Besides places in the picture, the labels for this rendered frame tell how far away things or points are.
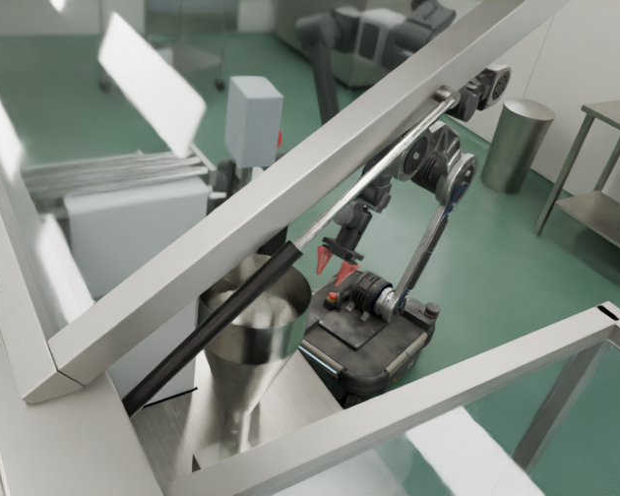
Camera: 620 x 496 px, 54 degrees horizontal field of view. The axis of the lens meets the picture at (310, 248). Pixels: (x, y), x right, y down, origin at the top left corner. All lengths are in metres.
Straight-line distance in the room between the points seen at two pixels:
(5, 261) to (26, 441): 0.16
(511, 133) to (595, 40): 0.81
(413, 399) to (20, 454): 0.32
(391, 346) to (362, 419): 2.10
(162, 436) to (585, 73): 3.99
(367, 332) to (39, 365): 2.24
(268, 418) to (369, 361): 1.18
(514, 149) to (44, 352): 4.20
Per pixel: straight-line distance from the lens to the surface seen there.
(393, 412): 0.54
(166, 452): 1.35
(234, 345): 0.71
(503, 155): 4.54
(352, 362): 2.51
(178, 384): 1.41
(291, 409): 1.43
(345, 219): 1.45
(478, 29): 0.48
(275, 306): 0.83
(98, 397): 0.45
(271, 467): 0.49
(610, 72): 4.65
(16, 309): 0.50
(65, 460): 0.43
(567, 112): 4.83
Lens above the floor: 2.00
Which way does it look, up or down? 35 degrees down
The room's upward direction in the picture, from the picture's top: 11 degrees clockwise
